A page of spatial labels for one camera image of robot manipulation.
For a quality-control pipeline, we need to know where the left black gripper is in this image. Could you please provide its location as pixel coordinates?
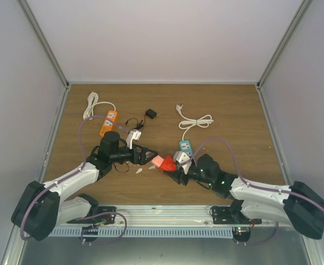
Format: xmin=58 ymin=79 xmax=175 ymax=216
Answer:
xmin=110 ymin=143 xmax=158 ymax=165

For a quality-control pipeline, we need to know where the pink plug adapter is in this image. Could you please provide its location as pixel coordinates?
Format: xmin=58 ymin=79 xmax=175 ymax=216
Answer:
xmin=151 ymin=155 xmax=164 ymax=168

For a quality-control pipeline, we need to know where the red cube socket adapter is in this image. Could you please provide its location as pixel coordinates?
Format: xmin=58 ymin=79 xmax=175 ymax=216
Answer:
xmin=158 ymin=156 xmax=178 ymax=172

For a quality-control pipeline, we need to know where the teal power strip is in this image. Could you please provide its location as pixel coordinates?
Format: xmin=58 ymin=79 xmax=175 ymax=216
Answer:
xmin=179 ymin=140 xmax=193 ymax=157

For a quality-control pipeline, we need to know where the white cord of teal strip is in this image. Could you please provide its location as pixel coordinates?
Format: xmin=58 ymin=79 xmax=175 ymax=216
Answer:
xmin=174 ymin=104 xmax=214 ymax=141

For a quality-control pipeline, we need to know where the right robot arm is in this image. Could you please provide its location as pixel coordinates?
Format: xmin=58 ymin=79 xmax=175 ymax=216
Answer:
xmin=171 ymin=151 xmax=324 ymax=240

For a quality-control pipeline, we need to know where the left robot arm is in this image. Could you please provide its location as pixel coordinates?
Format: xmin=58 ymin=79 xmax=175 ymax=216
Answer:
xmin=11 ymin=130 xmax=158 ymax=241

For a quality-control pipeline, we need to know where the black power adapter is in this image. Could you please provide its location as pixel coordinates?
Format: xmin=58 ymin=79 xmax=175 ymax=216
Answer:
xmin=145 ymin=109 xmax=157 ymax=119

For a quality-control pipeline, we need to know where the orange power strip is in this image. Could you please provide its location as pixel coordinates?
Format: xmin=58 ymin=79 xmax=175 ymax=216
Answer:
xmin=99 ymin=110 xmax=118 ymax=137

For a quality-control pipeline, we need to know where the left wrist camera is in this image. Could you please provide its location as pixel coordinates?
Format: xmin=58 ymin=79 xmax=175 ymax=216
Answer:
xmin=126 ymin=129 xmax=141 ymax=149

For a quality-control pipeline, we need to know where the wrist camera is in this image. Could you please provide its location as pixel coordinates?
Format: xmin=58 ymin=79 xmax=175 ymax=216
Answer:
xmin=126 ymin=129 xmax=141 ymax=149
xmin=173 ymin=151 xmax=192 ymax=174

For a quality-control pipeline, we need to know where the black adapter cable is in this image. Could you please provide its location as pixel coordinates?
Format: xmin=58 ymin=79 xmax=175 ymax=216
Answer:
xmin=125 ymin=118 xmax=148 ymax=130

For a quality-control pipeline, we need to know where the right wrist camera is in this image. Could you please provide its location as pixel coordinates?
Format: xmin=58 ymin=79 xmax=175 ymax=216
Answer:
xmin=173 ymin=151 xmax=192 ymax=174

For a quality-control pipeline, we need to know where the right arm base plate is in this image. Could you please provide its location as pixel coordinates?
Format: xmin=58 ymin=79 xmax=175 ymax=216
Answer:
xmin=209 ymin=205 xmax=262 ymax=225

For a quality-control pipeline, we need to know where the aluminium front rail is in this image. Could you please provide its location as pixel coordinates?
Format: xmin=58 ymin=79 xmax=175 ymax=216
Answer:
xmin=56 ymin=204 xmax=291 ymax=227

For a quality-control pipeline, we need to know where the grey slotted cable duct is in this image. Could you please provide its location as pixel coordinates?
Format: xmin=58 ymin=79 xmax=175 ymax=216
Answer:
xmin=51 ymin=226 xmax=234 ymax=238

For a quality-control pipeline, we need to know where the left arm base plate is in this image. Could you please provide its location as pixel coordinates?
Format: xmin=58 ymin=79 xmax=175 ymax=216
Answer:
xmin=67 ymin=206 xmax=116 ymax=225

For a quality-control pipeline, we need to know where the white cord of orange strip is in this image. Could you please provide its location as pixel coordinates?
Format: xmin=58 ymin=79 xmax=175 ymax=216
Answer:
xmin=83 ymin=92 xmax=116 ymax=120

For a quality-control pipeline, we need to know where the right aluminium frame post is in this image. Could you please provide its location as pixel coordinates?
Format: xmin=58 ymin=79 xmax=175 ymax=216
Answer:
xmin=256 ymin=0 xmax=313 ymax=90

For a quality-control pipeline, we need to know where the aluminium frame post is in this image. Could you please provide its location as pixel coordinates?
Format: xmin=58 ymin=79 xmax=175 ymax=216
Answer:
xmin=18 ymin=0 xmax=70 ymax=90
xmin=256 ymin=0 xmax=313 ymax=90

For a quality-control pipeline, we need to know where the left aluminium frame post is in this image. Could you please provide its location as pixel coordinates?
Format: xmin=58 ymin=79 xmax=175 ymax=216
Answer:
xmin=18 ymin=0 xmax=70 ymax=90

